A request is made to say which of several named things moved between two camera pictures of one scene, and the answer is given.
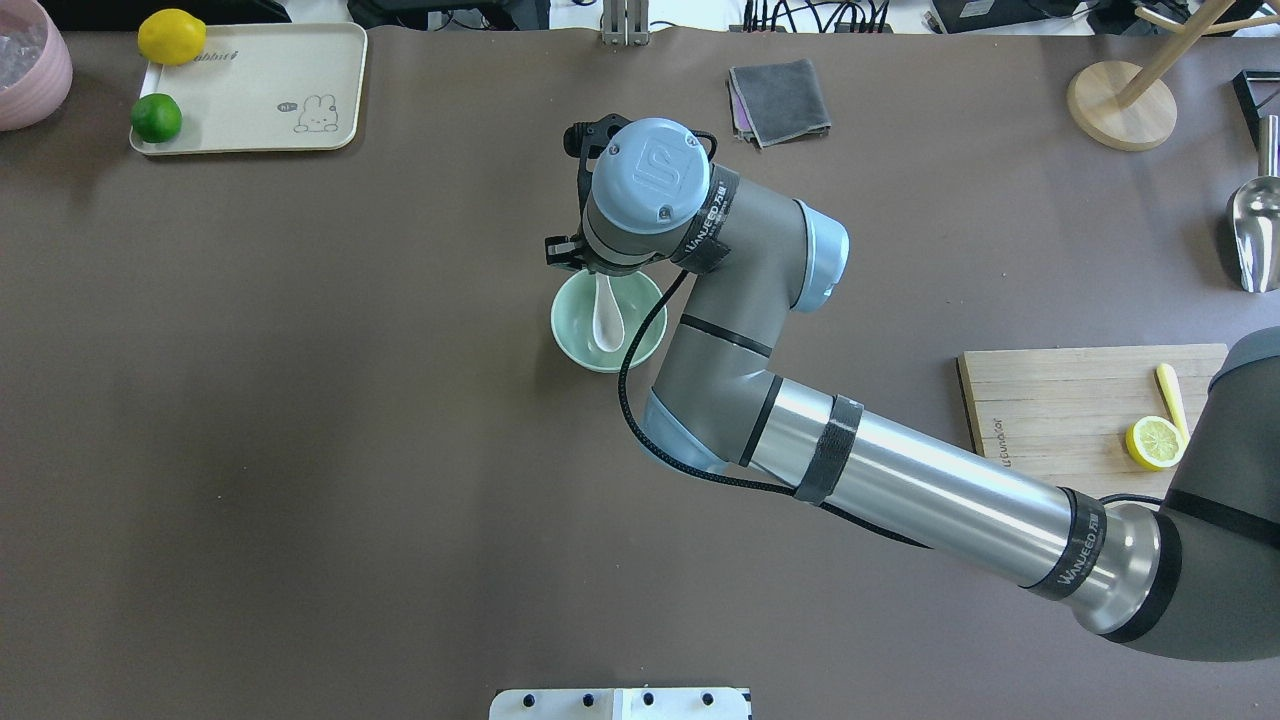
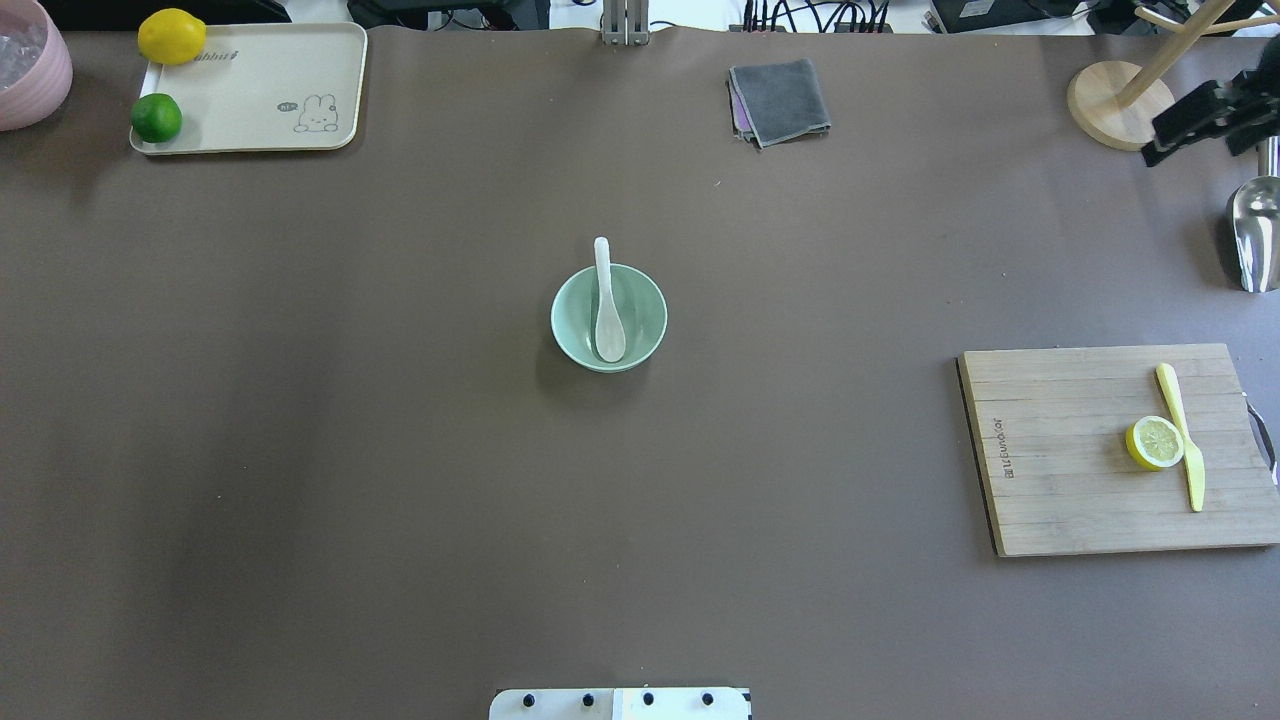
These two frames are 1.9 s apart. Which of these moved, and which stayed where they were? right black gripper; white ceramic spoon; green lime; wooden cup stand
Moved: right black gripper
Stayed: white ceramic spoon; green lime; wooden cup stand
